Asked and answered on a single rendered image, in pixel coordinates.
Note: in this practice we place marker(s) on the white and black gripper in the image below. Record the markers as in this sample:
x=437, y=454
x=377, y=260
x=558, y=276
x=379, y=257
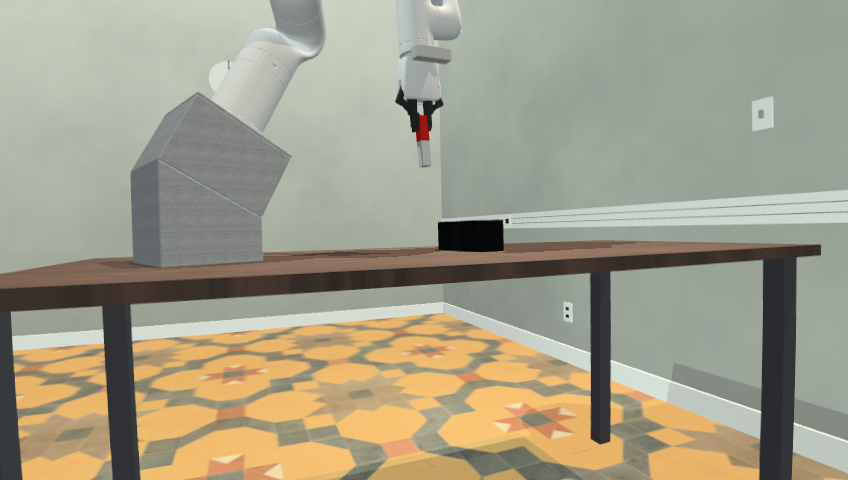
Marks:
x=418, y=80

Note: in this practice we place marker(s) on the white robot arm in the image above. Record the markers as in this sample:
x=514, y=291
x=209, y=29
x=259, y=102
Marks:
x=261, y=72

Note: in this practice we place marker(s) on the red and grey square pin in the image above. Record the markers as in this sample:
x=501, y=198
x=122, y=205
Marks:
x=423, y=144

